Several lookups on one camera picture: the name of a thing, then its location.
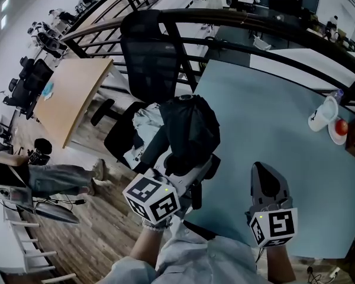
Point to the white plate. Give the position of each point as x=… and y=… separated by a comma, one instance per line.
x=335, y=139

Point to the white printed card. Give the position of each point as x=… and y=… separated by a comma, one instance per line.
x=139, y=155

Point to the white power strip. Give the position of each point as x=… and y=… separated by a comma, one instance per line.
x=334, y=272

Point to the black metal railing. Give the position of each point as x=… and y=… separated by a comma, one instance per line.
x=225, y=15

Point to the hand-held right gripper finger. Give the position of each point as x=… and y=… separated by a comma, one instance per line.
x=279, y=189
x=258, y=185

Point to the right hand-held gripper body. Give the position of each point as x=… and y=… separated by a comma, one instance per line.
x=278, y=226

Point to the white crumpled garment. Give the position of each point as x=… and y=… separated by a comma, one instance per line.
x=146, y=120

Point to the light blue table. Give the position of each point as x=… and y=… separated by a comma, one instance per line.
x=269, y=114

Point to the person's right forearm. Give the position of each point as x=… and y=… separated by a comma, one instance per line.
x=279, y=265

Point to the black mesh office chair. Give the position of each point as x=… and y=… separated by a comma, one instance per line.
x=151, y=64

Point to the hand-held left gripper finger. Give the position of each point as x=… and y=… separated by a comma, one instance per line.
x=207, y=171
x=168, y=167

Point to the clear plastic bottle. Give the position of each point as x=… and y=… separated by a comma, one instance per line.
x=338, y=95

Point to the black swivel chair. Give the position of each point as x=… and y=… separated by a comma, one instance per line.
x=37, y=75

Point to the black umbrella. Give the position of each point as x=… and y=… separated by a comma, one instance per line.
x=192, y=129

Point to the person's left forearm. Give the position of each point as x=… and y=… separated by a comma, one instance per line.
x=146, y=247

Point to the blue cloth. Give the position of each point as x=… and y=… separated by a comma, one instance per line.
x=48, y=89

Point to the row of ceiling light panels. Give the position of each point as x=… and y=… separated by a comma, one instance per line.
x=6, y=4

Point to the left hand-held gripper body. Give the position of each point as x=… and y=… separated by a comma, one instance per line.
x=151, y=197

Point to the person's light grey shirt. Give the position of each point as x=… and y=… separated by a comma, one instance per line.
x=201, y=259

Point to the light wooden table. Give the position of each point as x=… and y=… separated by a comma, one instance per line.
x=74, y=93

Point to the white desk frame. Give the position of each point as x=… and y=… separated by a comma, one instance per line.
x=17, y=238

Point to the red apple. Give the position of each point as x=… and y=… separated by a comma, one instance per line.
x=341, y=127

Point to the white jug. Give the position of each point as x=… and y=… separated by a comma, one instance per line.
x=321, y=117

